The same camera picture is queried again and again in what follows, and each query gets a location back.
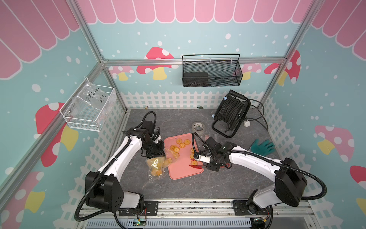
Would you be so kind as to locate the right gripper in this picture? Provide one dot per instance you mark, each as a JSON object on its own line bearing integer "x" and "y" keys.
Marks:
{"x": 213, "y": 168}

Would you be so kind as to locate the black mesh wall basket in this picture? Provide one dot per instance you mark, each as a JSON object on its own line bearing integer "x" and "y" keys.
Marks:
{"x": 211, "y": 70}

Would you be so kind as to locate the green rubber glove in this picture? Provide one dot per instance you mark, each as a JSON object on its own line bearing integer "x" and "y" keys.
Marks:
{"x": 263, "y": 149}

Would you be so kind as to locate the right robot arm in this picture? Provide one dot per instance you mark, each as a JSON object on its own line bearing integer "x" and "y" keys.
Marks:
{"x": 289, "y": 181}

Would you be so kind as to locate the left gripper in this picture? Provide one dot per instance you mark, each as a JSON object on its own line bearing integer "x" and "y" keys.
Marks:
{"x": 159, "y": 152}

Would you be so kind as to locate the black cable reel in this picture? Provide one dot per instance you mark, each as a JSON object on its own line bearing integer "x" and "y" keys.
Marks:
{"x": 232, "y": 111}

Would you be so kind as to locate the clear resealable bag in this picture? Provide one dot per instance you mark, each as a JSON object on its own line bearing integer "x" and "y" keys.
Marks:
{"x": 158, "y": 165}

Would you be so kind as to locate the pink plastic tray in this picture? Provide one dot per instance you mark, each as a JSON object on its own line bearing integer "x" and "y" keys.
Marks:
{"x": 181, "y": 144}

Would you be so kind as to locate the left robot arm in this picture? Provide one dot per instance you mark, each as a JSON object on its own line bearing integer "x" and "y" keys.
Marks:
{"x": 103, "y": 191}

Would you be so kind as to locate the clear wire wall basket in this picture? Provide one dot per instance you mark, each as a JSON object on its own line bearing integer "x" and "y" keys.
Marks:
{"x": 89, "y": 106}

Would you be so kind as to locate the white power plug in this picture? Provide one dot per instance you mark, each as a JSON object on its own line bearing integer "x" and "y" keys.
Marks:
{"x": 246, "y": 123}

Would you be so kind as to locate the red metal tongs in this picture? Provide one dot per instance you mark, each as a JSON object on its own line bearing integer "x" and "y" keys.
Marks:
{"x": 196, "y": 164}

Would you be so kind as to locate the clear tape roll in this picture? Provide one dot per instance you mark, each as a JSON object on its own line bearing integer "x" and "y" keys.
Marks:
{"x": 198, "y": 127}

